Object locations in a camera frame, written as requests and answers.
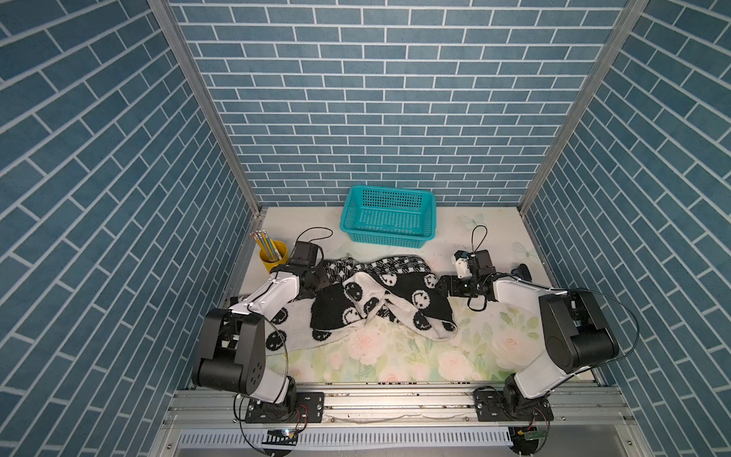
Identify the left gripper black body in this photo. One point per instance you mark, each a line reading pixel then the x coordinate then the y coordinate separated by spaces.
pixel 318 280

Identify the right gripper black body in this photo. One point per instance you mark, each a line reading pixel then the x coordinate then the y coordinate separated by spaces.
pixel 459 287

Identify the black white smiley scarf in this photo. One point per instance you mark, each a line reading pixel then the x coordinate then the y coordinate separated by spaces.
pixel 399 289

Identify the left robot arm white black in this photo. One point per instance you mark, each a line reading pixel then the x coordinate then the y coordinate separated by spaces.
pixel 231 350

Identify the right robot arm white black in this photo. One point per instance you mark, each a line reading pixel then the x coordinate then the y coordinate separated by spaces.
pixel 576 338

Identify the teal plastic mesh basket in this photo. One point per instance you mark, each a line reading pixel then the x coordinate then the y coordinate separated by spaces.
pixel 389 217

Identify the yellow pencil cup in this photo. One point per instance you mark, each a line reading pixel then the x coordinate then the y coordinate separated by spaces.
pixel 270 263

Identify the floral table mat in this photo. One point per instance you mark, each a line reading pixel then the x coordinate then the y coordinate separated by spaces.
pixel 494 339

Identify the green circuit board right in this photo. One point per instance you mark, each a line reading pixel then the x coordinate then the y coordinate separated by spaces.
pixel 528 435

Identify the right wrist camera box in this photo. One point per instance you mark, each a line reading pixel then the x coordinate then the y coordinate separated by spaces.
pixel 477 264

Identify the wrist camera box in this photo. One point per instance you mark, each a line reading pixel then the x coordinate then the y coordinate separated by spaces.
pixel 304 255
pixel 477 264

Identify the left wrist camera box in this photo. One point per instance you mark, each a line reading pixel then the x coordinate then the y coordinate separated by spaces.
pixel 304 255

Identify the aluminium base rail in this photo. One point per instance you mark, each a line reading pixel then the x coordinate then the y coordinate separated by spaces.
pixel 425 404

